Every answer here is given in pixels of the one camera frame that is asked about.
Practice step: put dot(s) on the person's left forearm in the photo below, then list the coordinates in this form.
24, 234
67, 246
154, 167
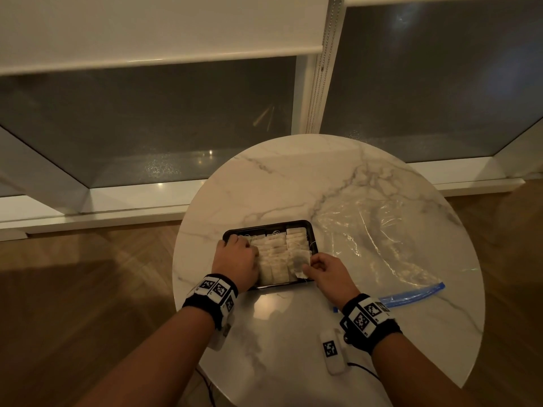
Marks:
161, 360

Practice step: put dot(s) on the black wristband with marker tags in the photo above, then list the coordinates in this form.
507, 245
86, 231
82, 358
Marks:
369, 320
214, 292

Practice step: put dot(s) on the black plastic tray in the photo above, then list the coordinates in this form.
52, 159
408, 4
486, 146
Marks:
271, 225

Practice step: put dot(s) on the clear zip bag blue seal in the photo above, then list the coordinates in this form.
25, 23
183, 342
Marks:
381, 245

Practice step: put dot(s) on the person's left hand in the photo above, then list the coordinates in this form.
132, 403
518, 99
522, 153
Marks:
232, 260

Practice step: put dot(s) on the person's right thumb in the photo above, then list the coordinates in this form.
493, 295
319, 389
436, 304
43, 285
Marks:
311, 274

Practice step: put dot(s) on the rows of white tea bags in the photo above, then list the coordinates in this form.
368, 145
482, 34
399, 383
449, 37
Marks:
278, 254

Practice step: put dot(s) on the person's right forearm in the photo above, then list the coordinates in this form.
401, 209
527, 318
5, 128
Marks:
415, 377

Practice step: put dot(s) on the white wrist camera with marker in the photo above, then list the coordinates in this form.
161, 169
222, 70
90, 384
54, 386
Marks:
220, 336
333, 351

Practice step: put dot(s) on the person's right hand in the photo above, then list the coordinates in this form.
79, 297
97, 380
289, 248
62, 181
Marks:
333, 277

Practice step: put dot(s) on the person's left fingers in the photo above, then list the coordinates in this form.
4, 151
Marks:
253, 258

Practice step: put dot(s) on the white window frame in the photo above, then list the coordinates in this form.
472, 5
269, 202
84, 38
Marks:
302, 101

